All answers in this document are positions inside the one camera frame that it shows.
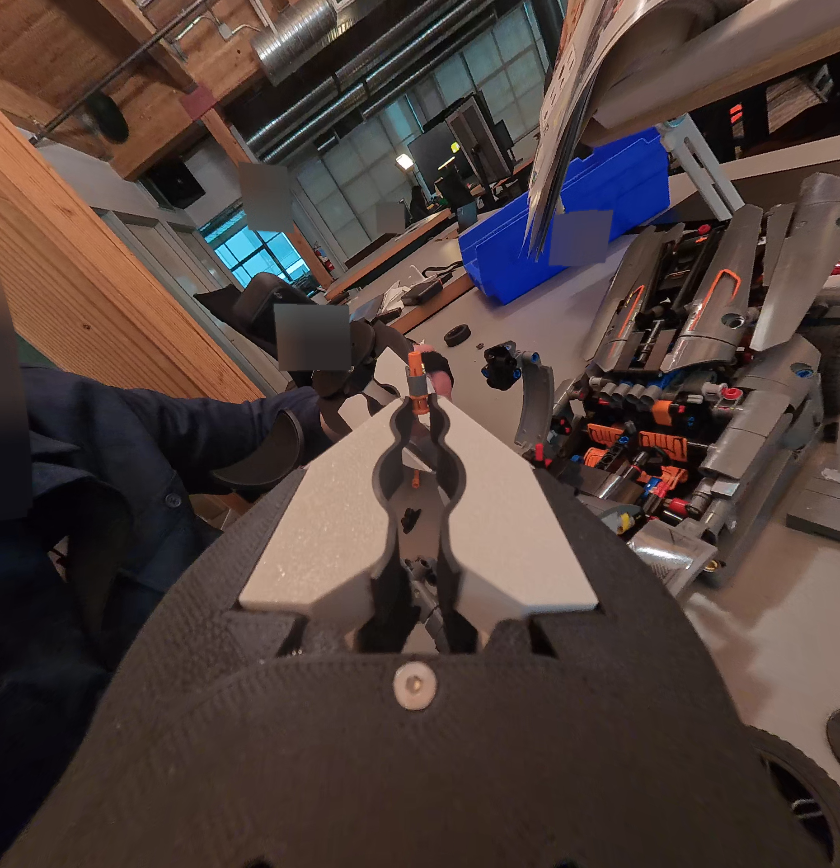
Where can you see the bright blue object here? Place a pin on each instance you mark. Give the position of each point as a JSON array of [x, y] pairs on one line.
[[514, 264]]

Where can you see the black round lamp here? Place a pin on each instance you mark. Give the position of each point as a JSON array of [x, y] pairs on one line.
[[104, 116]]

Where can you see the grey metal bar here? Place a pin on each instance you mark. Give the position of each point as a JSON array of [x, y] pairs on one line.
[[704, 169]]

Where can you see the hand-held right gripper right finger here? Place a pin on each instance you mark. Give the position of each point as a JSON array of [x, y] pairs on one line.
[[521, 542]]

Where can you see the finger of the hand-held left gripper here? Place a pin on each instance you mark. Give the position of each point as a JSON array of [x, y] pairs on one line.
[[394, 373], [362, 412]]

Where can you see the long wooden desk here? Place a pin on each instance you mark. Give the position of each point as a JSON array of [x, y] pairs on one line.
[[392, 245]]

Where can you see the small orange lego piece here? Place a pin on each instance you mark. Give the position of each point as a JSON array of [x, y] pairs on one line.
[[418, 383]]

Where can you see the black pouch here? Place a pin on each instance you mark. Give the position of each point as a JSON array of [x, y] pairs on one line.
[[423, 290]]

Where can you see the small black lego tyre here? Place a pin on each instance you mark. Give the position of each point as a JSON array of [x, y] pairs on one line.
[[457, 335]]

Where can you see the black wall speaker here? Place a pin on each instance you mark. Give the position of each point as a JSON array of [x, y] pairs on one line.
[[176, 183]]

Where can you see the lego instruction booklet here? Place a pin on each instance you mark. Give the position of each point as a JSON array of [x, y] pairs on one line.
[[575, 88]]

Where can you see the grey lego tile panel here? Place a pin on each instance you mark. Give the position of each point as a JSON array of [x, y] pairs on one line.
[[826, 515]]

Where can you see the black lego wheel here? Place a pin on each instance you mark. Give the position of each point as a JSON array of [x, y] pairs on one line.
[[792, 753]]

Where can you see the grey lego car model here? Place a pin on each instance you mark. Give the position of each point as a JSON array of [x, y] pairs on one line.
[[731, 319]]

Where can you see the red fire extinguisher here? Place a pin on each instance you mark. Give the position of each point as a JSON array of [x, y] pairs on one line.
[[323, 259]]

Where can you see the black office chair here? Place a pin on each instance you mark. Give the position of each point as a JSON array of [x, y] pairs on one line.
[[250, 298]]

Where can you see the metal ventilation duct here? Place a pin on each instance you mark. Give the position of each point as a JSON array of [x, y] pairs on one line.
[[291, 34]]

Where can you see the person's dark blue clothing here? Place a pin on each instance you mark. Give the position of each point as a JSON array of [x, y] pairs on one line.
[[67, 576]]

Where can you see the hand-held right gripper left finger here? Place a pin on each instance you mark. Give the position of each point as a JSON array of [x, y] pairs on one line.
[[304, 542]]

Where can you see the person's left forearm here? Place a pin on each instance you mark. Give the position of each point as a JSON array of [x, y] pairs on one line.
[[155, 420]]

